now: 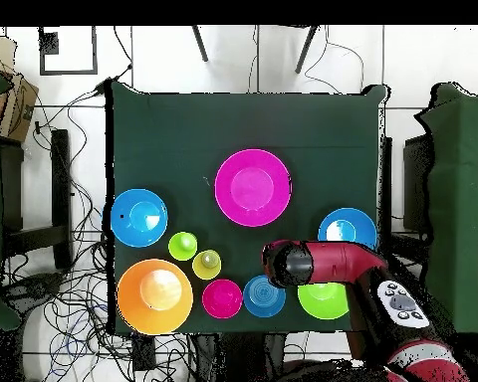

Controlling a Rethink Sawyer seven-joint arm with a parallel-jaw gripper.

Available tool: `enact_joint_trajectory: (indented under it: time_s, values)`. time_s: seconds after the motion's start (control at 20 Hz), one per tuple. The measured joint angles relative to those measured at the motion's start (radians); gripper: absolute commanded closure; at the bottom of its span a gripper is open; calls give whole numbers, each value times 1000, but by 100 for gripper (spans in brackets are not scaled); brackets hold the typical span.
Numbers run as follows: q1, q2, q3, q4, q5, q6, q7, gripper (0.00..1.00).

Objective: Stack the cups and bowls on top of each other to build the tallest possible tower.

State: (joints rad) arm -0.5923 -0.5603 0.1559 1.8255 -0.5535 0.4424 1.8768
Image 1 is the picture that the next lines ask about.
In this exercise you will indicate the black box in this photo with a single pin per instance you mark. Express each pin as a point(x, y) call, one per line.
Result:
point(416, 179)

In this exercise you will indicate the light green plastic cup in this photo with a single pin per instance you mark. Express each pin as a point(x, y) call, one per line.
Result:
point(177, 250)

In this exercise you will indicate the black stand leg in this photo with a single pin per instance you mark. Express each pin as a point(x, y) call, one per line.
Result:
point(200, 43)
point(306, 49)

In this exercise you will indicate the small blue plastic bowl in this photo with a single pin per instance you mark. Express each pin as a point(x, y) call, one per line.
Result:
point(263, 300)

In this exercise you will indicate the large blue plastic bowl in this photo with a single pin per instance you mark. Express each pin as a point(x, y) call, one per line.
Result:
point(139, 234)
point(362, 227)

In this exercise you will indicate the red plastic bowl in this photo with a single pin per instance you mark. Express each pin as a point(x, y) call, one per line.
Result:
point(222, 298)

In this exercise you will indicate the green plastic bowl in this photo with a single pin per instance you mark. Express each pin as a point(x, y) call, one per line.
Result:
point(322, 304)

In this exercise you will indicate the orange plastic bowl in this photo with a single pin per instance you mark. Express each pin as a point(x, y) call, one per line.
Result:
point(135, 310)

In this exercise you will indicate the pink plastic bowl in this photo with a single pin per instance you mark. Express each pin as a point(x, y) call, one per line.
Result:
point(253, 187)

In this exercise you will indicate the yellow plastic cup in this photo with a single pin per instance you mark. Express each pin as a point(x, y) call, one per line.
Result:
point(201, 270)

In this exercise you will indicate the cardboard box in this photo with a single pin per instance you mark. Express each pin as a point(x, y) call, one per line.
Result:
point(18, 107)

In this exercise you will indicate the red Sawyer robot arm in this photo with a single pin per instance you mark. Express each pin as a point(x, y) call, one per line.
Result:
point(342, 262)

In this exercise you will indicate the dark green table cloth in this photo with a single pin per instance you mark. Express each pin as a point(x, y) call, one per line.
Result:
point(183, 139)

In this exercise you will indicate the black table frame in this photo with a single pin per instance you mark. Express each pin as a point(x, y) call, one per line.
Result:
point(61, 199)

